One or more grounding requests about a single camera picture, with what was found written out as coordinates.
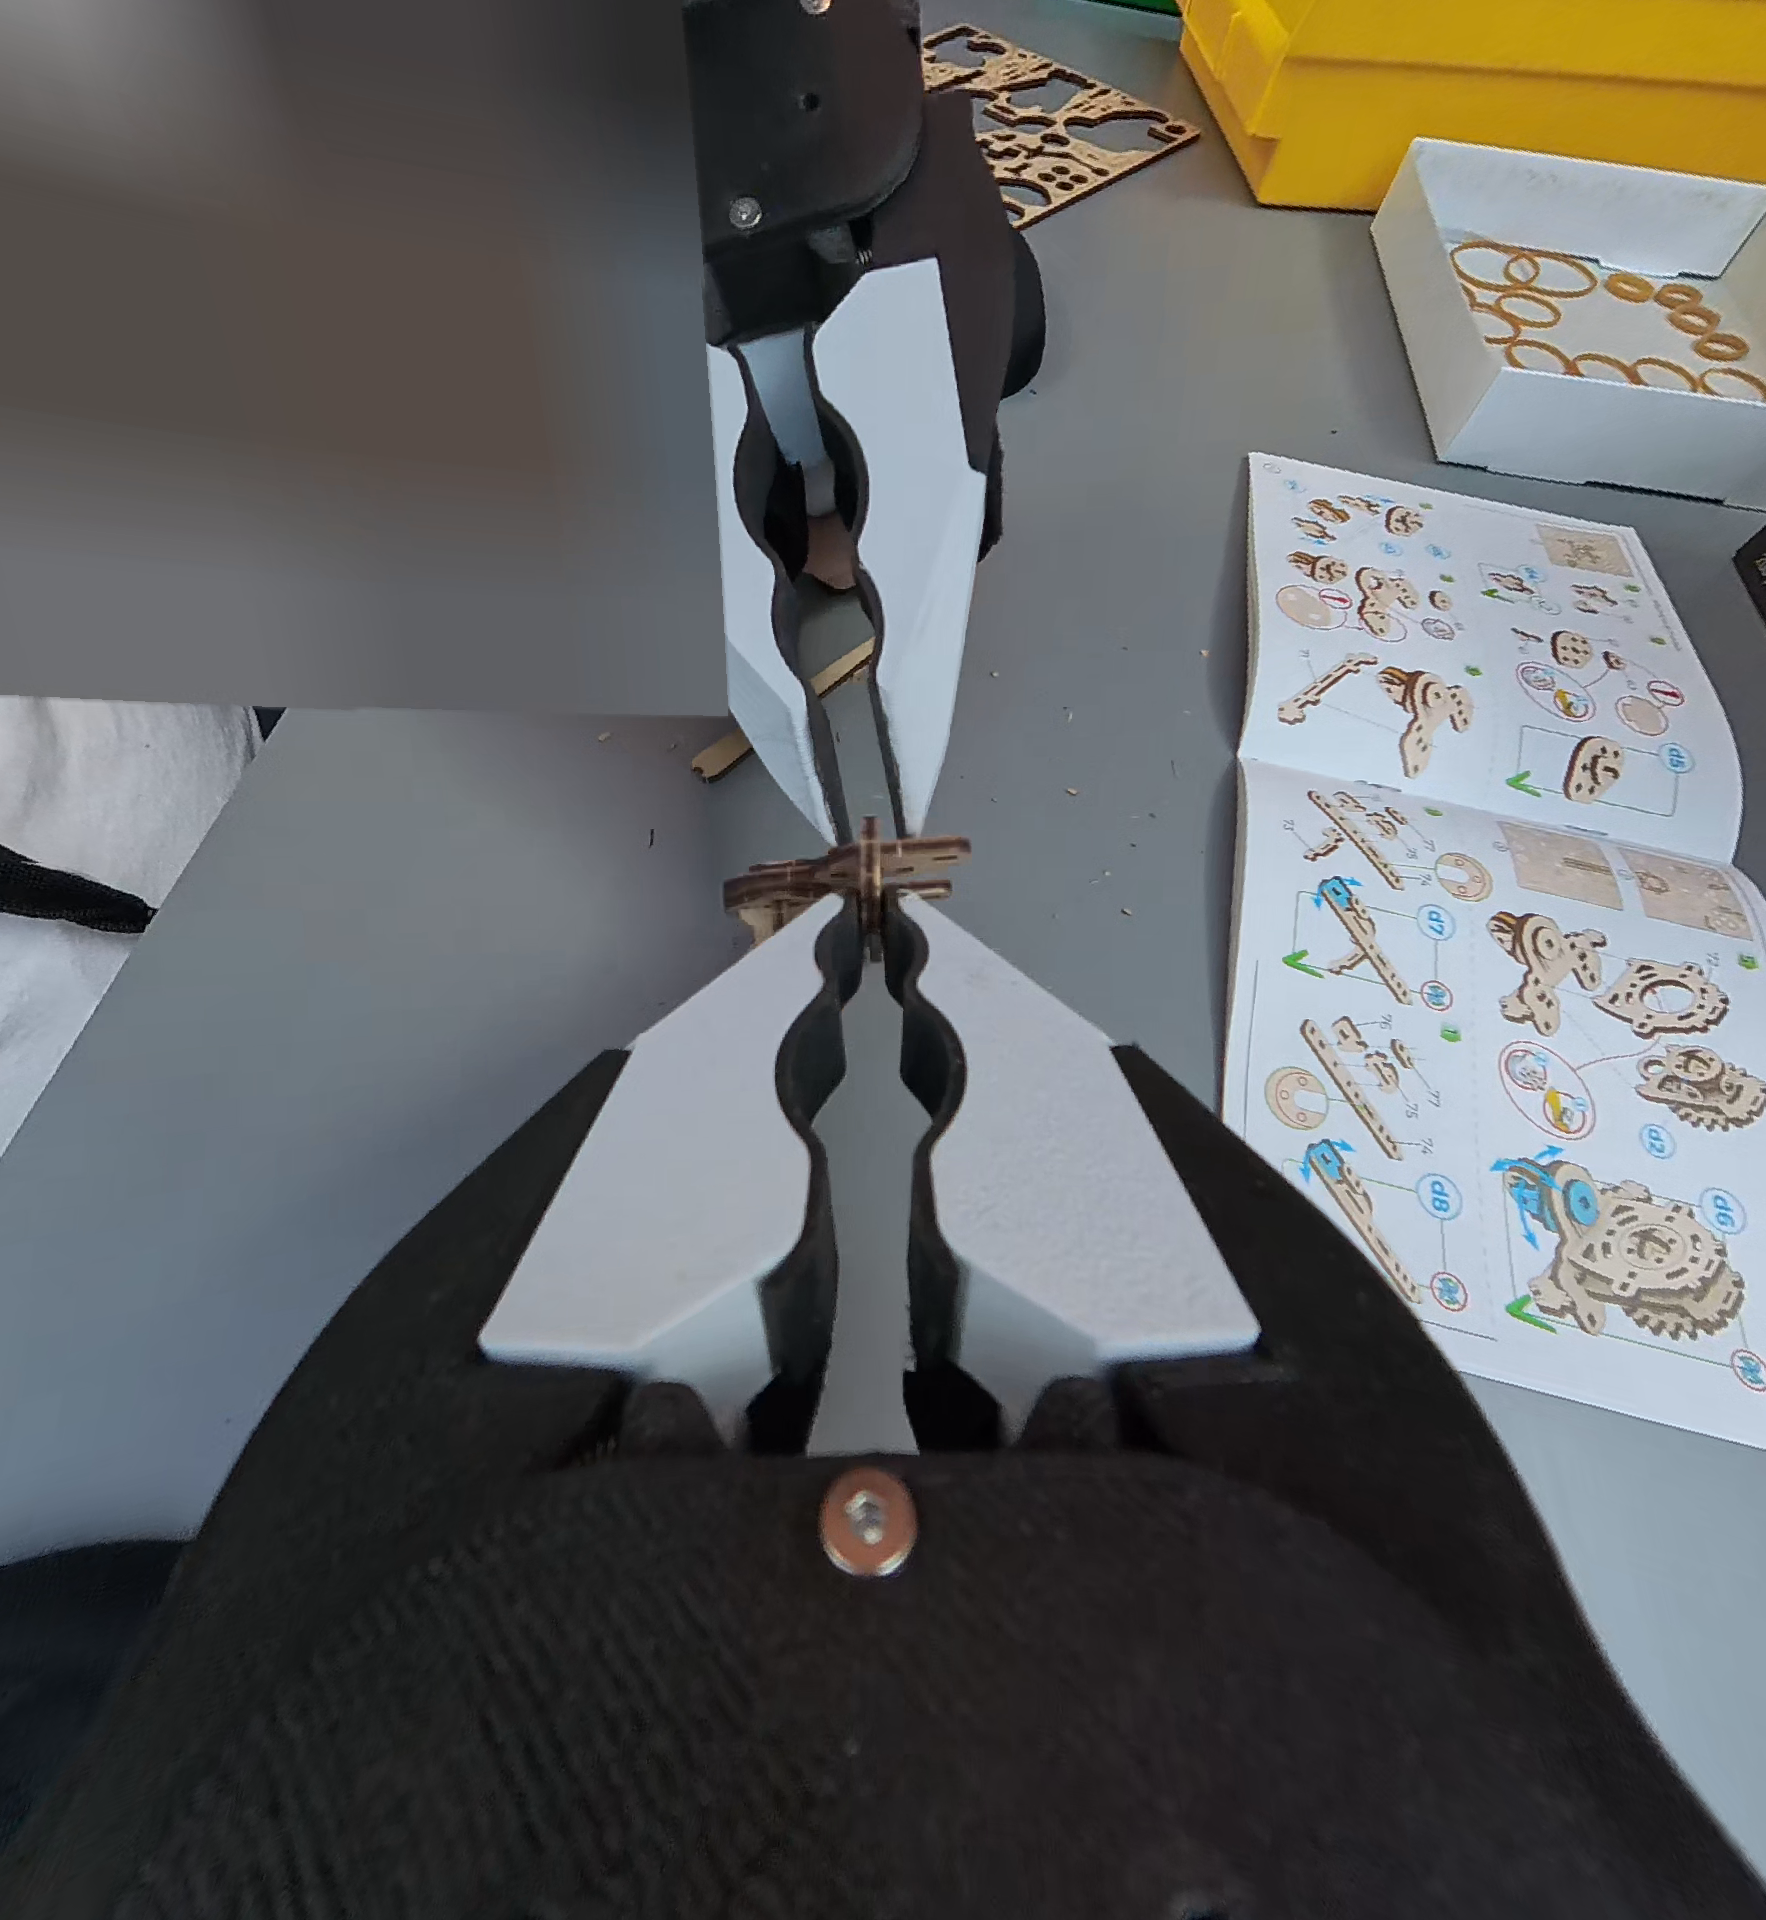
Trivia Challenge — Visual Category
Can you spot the white cardboard box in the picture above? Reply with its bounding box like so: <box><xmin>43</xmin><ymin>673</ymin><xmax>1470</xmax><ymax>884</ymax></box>
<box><xmin>1367</xmin><ymin>139</ymin><xmax>1766</xmax><ymax>512</ymax></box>

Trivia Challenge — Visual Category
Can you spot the notched wooden strip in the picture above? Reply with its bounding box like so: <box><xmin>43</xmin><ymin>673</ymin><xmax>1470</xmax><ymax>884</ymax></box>
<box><xmin>692</xmin><ymin>637</ymin><xmax>885</xmax><ymax>782</ymax></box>

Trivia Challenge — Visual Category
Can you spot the laser-cut plywood sheet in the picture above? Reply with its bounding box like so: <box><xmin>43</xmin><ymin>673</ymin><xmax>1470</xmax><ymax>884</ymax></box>
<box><xmin>919</xmin><ymin>22</ymin><xmax>1203</xmax><ymax>231</ymax></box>

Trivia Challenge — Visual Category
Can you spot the wooden model assembly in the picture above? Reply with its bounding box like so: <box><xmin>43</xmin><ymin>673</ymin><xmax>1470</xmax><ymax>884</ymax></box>
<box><xmin>722</xmin><ymin>817</ymin><xmax>971</xmax><ymax>963</ymax></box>

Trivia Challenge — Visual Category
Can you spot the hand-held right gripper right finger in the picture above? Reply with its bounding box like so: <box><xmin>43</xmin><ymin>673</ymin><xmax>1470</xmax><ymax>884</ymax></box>
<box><xmin>890</xmin><ymin>893</ymin><xmax>1264</xmax><ymax>1455</ymax></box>

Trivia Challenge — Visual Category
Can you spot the group of wooden rings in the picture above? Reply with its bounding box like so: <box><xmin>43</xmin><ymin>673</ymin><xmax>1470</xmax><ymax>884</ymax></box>
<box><xmin>1451</xmin><ymin>239</ymin><xmax>1766</xmax><ymax>405</ymax></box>

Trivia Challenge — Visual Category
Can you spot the person's white shirt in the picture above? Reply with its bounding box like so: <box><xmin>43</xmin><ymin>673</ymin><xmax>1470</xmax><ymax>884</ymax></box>
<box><xmin>0</xmin><ymin>693</ymin><xmax>262</xmax><ymax>1277</ymax></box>

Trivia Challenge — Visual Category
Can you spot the open instruction booklet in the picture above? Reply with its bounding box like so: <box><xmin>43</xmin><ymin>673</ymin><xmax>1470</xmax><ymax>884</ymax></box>
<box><xmin>1224</xmin><ymin>453</ymin><xmax>1766</xmax><ymax>1472</ymax></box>

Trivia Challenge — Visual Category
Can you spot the yellow storage bin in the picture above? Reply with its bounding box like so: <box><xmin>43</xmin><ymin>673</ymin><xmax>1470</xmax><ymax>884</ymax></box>
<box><xmin>1179</xmin><ymin>0</ymin><xmax>1766</xmax><ymax>212</ymax></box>

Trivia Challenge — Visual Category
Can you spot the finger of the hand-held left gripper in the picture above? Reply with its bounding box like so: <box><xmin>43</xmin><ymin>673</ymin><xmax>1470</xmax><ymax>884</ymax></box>
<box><xmin>705</xmin><ymin>341</ymin><xmax>847</xmax><ymax>845</ymax></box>
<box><xmin>805</xmin><ymin>255</ymin><xmax>982</xmax><ymax>840</ymax></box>

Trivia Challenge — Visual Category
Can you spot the black lanyard strap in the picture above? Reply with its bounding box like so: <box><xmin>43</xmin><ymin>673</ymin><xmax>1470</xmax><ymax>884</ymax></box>
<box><xmin>0</xmin><ymin>795</ymin><xmax>157</xmax><ymax>935</ymax></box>

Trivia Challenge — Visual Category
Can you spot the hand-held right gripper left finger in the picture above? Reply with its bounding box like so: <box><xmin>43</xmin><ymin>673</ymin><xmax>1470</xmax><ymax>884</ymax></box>
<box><xmin>473</xmin><ymin>893</ymin><xmax>847</xmax><ymax>1456</ymax></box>

